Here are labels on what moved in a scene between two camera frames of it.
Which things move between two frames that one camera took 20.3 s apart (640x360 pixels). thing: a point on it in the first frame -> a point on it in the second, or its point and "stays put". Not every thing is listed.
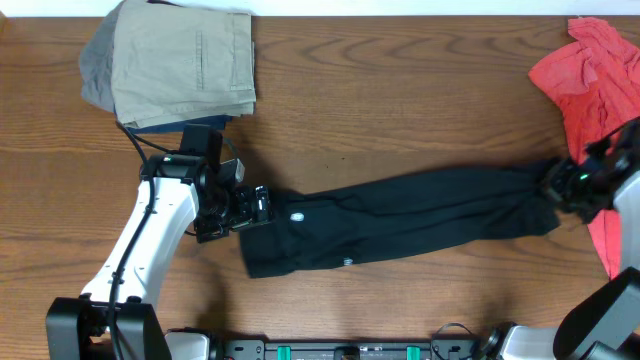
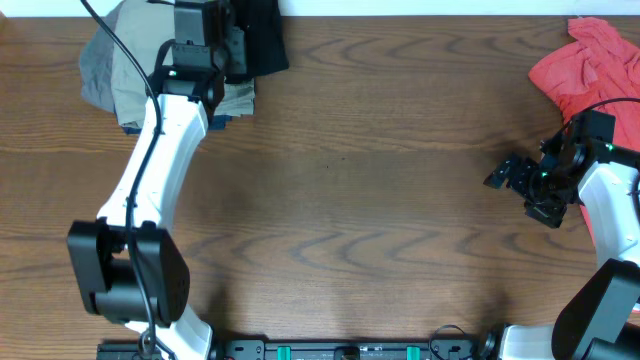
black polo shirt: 342,226 -> 265,45
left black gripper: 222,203 -> 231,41
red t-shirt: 596,86 stays put
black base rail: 261,349 stays put
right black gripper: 561,181 -> 523,188
